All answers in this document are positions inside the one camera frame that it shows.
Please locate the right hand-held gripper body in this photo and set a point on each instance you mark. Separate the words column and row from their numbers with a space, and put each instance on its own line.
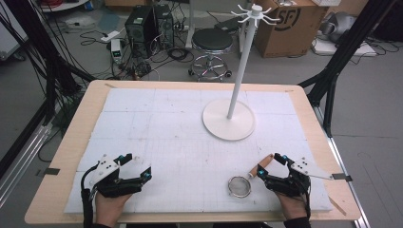
column 293, row 183

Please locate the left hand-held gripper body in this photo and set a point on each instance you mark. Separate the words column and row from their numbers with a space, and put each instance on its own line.
column 106, row 177

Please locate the white hook stand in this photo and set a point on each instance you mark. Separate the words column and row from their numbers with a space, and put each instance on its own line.
column 228, row 122

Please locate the person's right hand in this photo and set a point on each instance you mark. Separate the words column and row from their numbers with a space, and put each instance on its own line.
column 293, row 205

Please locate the person's left hand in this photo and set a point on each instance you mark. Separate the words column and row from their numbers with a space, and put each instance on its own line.
column 109, row 209

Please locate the white foam mat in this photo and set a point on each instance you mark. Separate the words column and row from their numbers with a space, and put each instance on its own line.
column 177, row 142

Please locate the brown tape strip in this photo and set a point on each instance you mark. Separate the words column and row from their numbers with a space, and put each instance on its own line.
column 336, row 205

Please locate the black tape strip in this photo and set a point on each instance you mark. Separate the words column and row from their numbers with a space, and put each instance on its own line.
column 51, row 171
column 342, row 177

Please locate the white device green display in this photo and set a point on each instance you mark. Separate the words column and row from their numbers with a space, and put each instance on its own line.
column 116, row 50

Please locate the white power strip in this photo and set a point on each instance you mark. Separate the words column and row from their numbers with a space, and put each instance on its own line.
column 110, row 36

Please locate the brown cardboard box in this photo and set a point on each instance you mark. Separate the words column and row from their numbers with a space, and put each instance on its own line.
column 291, row 31

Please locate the large black computer tower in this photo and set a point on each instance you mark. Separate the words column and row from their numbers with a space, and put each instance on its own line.
column 139, row 30

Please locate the black round stool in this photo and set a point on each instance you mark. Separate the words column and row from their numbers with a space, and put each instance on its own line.
column 211, row 41

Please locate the small black computer tower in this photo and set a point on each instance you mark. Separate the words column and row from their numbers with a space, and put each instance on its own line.
column 164, row 27

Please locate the grey bag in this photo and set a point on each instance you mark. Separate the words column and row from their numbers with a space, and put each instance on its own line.
column 337, row 27

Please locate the aluminium rail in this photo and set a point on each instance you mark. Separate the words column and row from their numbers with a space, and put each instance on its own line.
column 345, row 171
column 22, row 164

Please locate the black metal frame post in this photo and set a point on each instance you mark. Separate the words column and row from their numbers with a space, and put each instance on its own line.
column 47, row 57
column 342, row 53

